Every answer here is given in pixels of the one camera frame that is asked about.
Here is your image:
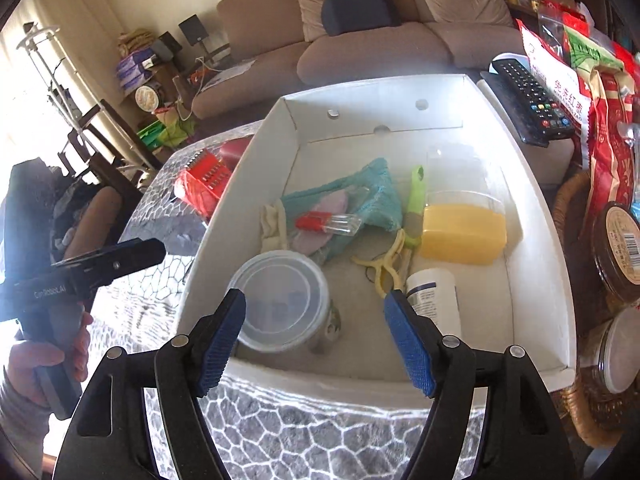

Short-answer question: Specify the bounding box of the red plastic grater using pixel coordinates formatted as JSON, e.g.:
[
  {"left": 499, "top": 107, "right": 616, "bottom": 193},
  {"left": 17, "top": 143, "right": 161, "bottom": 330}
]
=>
[{"left": 174, "top": 148, "right": 232, "bottom": 222}]

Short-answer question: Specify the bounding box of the dark red pouch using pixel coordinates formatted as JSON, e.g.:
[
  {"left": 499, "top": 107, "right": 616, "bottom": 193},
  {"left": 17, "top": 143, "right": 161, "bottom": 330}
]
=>
[{"left": 218, "top": 134, "right": 253, "bottom": 171}]

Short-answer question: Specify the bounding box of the clear round lidded container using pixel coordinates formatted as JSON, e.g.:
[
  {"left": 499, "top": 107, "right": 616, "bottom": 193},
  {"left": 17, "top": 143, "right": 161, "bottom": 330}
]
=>
[{"left": 229, "top": 250, "right": 342, "bottom": 353}]

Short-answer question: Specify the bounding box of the purple sponge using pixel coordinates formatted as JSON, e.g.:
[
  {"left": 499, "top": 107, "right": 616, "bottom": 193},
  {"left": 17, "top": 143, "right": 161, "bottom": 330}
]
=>
[{"left": 291, "top": 190, "right": 349, "bottom": 256}]

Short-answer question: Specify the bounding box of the white pill bottle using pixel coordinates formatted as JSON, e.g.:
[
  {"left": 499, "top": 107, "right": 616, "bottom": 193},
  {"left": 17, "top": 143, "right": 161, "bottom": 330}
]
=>
[{"left": 406, "top": 268, "right": 462, "bottom": 338}]

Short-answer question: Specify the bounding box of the red capped clear tube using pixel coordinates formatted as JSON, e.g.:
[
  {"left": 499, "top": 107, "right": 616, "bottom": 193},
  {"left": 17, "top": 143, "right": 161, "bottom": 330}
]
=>
[{"left": 294, "top": 211, "right": 362, "bottom": 236}]

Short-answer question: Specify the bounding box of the yellow plastic clip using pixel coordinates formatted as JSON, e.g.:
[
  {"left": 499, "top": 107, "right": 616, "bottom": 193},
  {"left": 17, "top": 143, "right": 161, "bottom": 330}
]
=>
[{"left": 350, "top": 229, "right": 412, "bottom": 299}]

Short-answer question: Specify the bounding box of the teal knitted cloth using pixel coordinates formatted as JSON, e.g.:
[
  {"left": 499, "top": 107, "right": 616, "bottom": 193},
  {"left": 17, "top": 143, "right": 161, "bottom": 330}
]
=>
[{"left": 260, "top": 158, "right": 402, "bottom": 264}]

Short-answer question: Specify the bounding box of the green handled peeler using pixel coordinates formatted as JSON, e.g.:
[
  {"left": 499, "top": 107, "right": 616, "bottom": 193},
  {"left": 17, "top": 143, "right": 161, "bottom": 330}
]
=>
[{"left": 402, "top": 166, "right": 426, "bottom": 249}]

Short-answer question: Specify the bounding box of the person's left hand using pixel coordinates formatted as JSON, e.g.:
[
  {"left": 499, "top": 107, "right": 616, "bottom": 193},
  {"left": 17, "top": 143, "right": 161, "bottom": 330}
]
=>
[{"left": 6, "top": 312, "right": 93, "bottom": 408}]

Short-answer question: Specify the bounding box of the brown lidded jar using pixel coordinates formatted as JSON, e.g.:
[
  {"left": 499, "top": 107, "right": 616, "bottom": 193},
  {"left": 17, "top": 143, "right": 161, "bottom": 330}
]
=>
[{"left": 591, "top": 202, "right": 639, "bottom": 304}]

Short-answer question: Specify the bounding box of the white coat stand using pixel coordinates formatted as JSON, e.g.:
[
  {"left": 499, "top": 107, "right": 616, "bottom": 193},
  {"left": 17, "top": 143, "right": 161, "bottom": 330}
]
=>
[{"left": 16, "top": 22, "right": 91, "bottom": 144}]

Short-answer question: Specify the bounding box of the black speaker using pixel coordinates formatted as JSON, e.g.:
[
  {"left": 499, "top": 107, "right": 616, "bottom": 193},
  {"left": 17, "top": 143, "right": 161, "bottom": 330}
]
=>
[{"left": 179, "top": 14, "right": 209, "bottom": 46}]

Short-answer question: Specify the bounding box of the white cardboard box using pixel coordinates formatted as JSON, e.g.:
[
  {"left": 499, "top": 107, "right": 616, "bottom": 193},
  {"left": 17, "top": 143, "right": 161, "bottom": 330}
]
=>
[{"left": 177, "top": 74, "right": 576, "bottom": 410}]

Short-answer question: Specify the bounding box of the wicker basket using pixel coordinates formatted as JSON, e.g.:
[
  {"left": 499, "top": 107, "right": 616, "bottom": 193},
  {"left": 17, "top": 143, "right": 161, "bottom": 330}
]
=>
[{"left": 551, "top": 171, "right": 639, "bottom": 448}]

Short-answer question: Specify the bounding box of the brown sofa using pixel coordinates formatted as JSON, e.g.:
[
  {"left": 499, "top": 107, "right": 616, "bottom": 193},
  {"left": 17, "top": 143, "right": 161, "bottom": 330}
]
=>
[{"left": 191, "top": 0, "right": 524, "bottom": 125}]

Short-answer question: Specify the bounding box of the black remote control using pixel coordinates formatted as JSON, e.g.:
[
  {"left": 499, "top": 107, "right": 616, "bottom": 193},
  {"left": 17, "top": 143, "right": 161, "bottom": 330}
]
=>
[{"left": 482, "top": 58, "right": 575, "bottom": 148}]

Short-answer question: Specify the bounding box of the dark blue lumbar cushion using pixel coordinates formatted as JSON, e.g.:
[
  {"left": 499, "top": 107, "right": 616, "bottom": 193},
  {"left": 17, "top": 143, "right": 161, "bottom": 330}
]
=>
[{"left": 321, "top": 0, "right": 401, "bottom": 37}]

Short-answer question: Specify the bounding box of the red snack bag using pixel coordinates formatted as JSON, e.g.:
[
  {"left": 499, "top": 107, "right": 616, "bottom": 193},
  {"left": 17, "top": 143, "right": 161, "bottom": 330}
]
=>
[{"left": 516, "top": 13, "right": 639, "bottom": 232}]

